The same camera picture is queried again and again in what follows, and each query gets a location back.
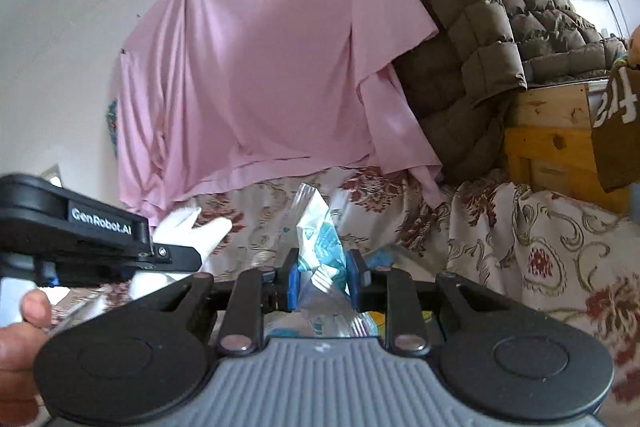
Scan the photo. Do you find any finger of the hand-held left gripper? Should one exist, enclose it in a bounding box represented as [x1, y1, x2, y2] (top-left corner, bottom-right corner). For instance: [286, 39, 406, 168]
[117, 243, 203, 282]

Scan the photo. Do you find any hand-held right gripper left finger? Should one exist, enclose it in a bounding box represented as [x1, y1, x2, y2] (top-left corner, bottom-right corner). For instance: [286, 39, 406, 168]
[127, 248, 302, 356]

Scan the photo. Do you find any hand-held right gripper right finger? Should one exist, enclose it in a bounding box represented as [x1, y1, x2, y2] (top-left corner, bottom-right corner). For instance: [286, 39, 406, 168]
[346, 249, 506, 356]

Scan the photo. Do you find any white glove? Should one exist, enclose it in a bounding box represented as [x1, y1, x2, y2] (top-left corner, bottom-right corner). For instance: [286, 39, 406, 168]
[127, 206, 234, 300]

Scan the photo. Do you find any clear plastic packet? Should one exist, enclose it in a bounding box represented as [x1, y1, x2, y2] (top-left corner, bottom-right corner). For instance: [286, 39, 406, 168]
[270, 181, 383, 339]

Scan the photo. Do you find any person's left hand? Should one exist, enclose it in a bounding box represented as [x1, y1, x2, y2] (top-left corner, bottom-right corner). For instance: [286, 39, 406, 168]
[0, 289, 55, 427]

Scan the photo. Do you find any floral satin bedspread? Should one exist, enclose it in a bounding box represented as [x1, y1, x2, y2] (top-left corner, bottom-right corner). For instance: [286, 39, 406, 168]
[50, 164, 640, 408]

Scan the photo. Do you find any pink hanging cloth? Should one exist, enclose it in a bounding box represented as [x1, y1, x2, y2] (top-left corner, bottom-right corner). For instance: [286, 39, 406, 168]
[116, 0, 443, 228]

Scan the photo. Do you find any brown quilted jacket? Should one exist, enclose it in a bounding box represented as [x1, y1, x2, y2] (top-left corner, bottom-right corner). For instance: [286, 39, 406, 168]
[385, 0, 628, 185]

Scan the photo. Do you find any brown numbered garment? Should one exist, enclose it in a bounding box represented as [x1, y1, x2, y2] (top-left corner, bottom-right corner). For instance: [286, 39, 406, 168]
[590, 57, 640, 194]

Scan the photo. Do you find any teal wall decoration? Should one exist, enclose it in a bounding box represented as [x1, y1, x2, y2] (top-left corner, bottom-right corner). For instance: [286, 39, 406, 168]
[104, 98, 121, 158]

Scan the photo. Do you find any wooden bed frame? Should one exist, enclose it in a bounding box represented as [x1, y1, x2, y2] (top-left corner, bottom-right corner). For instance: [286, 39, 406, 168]
[502, 79, 613, 195]

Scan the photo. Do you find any white window frame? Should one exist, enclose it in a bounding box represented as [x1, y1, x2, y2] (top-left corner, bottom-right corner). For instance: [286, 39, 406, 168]
[550, 0, 633, 45]

